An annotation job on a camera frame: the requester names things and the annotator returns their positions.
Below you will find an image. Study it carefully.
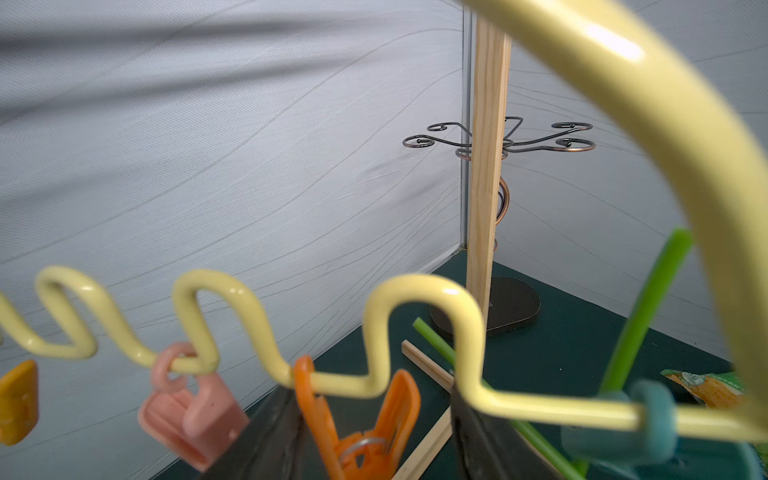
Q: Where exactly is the pink clothes peg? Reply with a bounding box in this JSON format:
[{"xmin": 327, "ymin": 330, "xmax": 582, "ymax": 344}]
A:
[{"xmin": 138, "ymin": 342, "xmax": 249, "ymax": 472}]

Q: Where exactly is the wooden clothes rack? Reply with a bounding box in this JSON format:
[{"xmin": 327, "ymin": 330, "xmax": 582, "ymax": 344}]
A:
[{"xmin": 392, "ymin": 17, "xmax": 514, "ymax": 480}]

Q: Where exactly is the pink tulip flower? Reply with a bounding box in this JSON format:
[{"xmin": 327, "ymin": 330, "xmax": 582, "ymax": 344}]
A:
[{"xmin": 572, "ymin": 228, "xmax": 694, "ymax": 474}]

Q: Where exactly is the green snack bag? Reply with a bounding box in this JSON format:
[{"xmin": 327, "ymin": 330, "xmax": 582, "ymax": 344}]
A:
[{"xmin": 661, "ymin": 369, "xmax": 745, "ymax": 409}]

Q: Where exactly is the yellow wavy clothes hanger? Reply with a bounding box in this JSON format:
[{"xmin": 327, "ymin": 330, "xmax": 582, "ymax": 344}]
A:
[{"xmin": 0, "ymin": 0, "xmax": 768, "ymax": 445}]

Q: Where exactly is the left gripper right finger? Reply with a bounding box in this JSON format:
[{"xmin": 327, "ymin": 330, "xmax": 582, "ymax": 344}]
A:
[{"xmin": 450, "ymin": 387, "xmax": 561, "ymax": 480}]

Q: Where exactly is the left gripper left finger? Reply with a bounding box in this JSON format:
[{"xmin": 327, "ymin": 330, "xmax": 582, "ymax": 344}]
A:
[{"xmin": 200, "ymin": 387, "xmax": 306, "ymax": 480}]

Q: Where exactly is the yellow-orange clothes peg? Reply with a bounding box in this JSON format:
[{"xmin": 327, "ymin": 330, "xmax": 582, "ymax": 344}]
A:
[{"xmin": 0, "ymin": 360, "xmax": 39, "ymax": 446}]

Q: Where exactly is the orange clothes peg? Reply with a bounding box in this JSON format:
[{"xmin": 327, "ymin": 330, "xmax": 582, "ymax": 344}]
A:
[{"xmin": 292, "ymin": 355, "xmax": 422, "ymax": 480}]

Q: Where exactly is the teal clothes peg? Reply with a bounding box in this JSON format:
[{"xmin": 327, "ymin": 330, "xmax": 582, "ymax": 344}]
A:
[{"xmin": 561, "ymin": 380, "xmax": 763, "ymax": 479}]

